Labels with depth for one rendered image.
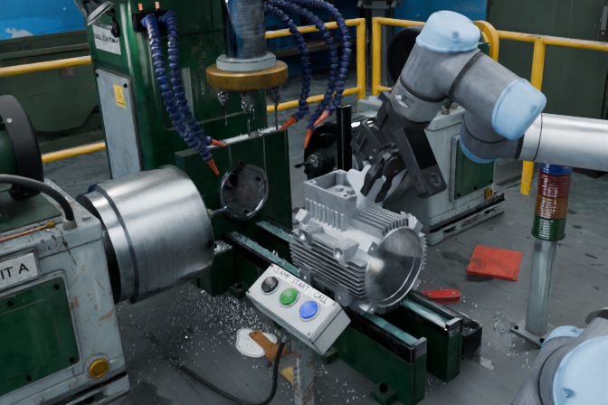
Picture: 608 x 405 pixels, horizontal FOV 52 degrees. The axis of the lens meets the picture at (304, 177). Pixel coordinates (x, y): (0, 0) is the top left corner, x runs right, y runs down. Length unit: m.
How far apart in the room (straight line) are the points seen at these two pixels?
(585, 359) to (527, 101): 0.32
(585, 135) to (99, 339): 0.88
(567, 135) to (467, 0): 6.52
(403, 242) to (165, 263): 0.46
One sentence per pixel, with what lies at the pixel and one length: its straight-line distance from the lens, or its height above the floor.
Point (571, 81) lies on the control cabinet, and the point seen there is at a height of 0.63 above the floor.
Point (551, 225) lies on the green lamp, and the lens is 1.28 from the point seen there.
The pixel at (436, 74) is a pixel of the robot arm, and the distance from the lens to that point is 0.87.
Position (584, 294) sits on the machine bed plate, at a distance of 1.60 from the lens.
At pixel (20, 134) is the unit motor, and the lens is 1.10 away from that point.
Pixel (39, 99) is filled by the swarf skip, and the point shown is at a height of 0.45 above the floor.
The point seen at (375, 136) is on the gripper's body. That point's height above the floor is 1.30.
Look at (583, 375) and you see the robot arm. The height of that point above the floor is 1.15.
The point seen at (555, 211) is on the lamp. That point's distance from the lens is 1.27.
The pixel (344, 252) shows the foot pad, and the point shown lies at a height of 1.07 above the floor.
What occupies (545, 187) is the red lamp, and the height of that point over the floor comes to 1.14.
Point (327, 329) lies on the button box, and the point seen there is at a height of 1.05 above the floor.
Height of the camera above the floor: 1.60
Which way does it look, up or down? 21 degrees down
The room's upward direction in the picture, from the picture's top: 2 degrees counter-clockwise
